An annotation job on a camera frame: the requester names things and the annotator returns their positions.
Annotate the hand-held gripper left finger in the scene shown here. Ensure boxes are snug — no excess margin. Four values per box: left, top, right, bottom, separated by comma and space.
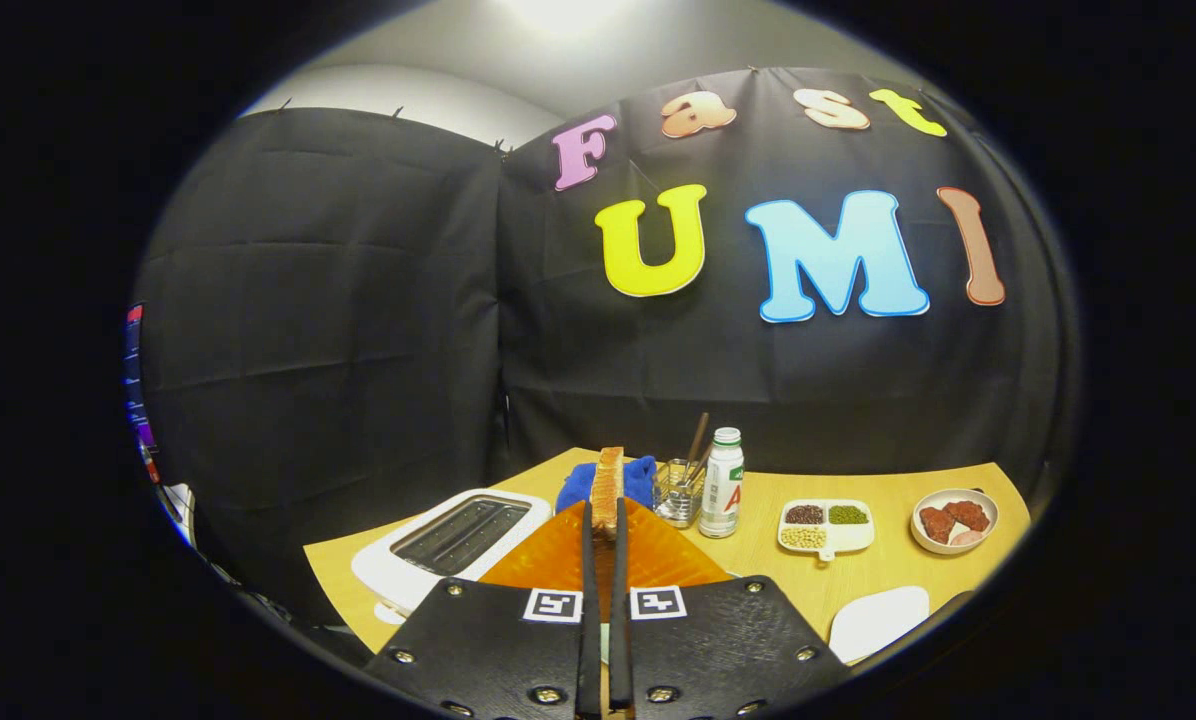
363, 499, 603, 720

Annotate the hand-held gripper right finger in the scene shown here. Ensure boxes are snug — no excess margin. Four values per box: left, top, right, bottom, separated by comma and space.
609, 497, 852, 720

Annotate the toasted bread slice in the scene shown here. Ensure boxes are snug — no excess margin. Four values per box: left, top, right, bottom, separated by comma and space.
590, 447, 625, 536

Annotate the white toaster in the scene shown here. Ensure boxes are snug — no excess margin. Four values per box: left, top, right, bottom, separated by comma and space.
351, 488, 554, 626

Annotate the blue fluffy cloth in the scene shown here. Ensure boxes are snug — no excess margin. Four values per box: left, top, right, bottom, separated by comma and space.
556, 455, 659, 513

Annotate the white milk bottle green cap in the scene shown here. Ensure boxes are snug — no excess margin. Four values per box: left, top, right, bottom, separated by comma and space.
698, 427, 746, 539

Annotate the white divided dish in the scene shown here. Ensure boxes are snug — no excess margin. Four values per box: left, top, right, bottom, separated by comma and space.
777, 498, 876, 563

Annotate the white flat plate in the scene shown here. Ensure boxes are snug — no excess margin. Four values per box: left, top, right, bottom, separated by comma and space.
828, 586, 931, 665

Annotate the white round bowl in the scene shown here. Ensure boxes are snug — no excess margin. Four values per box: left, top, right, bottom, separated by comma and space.
910, 487, 1000, 556

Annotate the black backdrop cloth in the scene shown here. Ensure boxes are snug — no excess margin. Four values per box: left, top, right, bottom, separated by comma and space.
130, 67, 1077, 621

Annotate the white plastic object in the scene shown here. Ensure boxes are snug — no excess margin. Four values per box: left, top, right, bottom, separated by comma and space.
158, 482, 197, 549

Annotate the red blue striped object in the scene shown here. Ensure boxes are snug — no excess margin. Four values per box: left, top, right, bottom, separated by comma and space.
123, 303, 159, 483

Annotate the metal wire utensil holder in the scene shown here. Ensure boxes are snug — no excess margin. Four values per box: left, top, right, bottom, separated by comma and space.
653, 458, 707, 529

